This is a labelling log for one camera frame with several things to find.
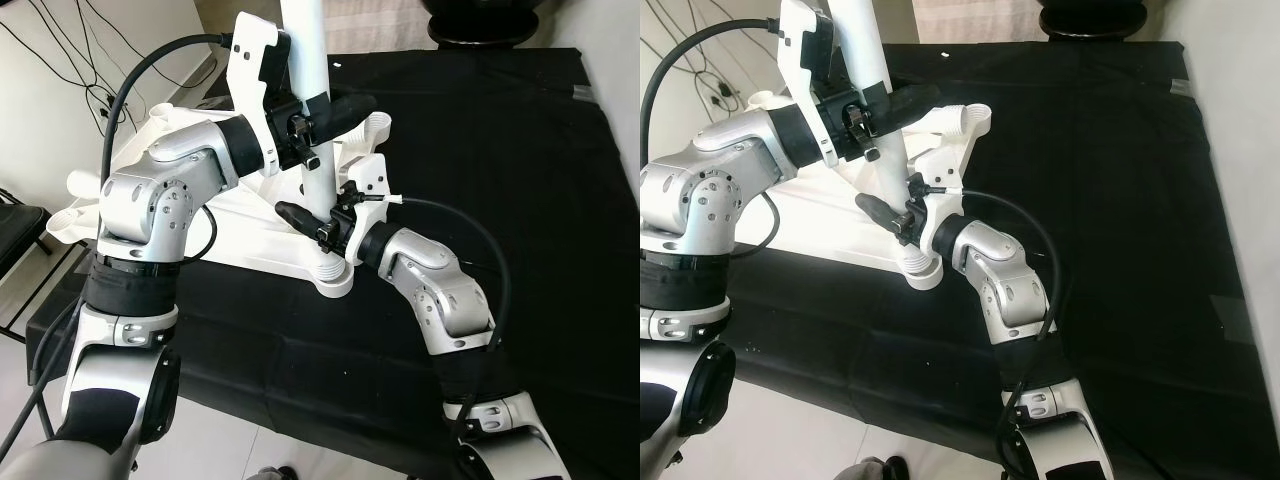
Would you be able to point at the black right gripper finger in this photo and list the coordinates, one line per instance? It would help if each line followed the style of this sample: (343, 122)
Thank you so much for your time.
(305, 222)
(884, 213)

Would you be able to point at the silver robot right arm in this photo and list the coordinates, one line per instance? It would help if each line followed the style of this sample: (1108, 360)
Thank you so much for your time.
(1010, 280)
(440, 290)

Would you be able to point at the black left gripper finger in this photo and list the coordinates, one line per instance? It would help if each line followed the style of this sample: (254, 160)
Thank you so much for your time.
(345, 112)
(910, 104)

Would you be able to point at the grey robot left leg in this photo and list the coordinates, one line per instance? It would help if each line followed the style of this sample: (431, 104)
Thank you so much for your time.
(270, 473)
(880, 470)

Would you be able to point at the white plastic table top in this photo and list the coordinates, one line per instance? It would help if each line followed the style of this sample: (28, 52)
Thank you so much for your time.
(830, 235)
(260, 250)

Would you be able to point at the clear tape patch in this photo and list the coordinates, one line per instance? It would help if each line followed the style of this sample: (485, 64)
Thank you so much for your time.
(581, 93)
(1181, 86)

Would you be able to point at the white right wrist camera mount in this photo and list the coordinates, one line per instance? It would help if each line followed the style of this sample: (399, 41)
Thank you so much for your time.
(945, 185)
(372, 180)

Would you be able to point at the white plastic table leg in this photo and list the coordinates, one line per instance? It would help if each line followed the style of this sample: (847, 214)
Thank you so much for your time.
(305, 50)
(975, 115)
(865, 40)
(85, 185)
(375, 128)

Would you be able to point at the black folding chair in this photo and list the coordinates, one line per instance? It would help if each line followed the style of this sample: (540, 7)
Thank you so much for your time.
(20, 225)

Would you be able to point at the black tablecloth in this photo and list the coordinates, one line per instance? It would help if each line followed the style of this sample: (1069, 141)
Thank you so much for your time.
(1100, 150)
(500, 130)

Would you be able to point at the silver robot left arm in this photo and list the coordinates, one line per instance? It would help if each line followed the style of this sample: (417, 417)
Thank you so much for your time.
(700, 190)
(160, 190)

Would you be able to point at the black wok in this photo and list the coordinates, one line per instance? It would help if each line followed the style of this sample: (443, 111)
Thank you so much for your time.
(1090, 20)
(485, 25)

